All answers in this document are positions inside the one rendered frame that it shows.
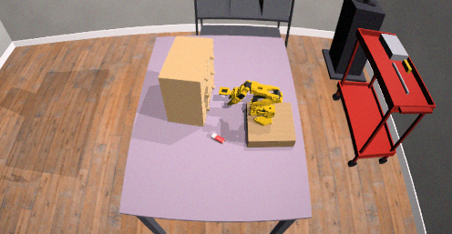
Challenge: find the red and white eraser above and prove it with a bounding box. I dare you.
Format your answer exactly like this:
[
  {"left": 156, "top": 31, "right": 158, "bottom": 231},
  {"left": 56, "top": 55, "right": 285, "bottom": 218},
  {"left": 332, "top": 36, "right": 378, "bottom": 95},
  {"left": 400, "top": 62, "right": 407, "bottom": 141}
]
[{"left": 211, "top": 133, "right": 225, "bottom": 144}]

